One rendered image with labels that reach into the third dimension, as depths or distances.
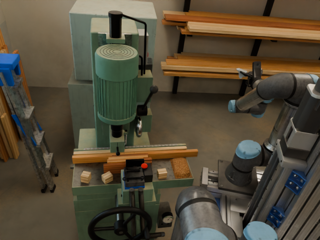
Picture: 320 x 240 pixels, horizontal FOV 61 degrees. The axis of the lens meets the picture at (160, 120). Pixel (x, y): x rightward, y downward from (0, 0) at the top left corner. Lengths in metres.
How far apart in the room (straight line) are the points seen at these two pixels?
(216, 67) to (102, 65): 2.40
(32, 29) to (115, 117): 2.65
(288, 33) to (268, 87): 2.21
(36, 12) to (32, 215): 2.24
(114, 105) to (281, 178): 0.74
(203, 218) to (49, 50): 3.27
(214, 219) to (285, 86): 0.72
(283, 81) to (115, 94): 0.71
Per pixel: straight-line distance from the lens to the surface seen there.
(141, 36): 1.41
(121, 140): 1.34
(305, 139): 1.13
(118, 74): 1.08
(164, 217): 1.53
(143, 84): 1.41
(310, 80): 1.34
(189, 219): 0.77
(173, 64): 3.23
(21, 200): 2.58
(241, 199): 1.66
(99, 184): 1.37
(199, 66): 3.30
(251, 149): 1.48
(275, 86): 1.28
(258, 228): 1.16
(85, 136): 1.79
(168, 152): 1.48
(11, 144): 2.82
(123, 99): 1.15
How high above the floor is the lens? 1.94
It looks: 36 degrees down
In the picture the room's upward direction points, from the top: 7 degrees clockwise
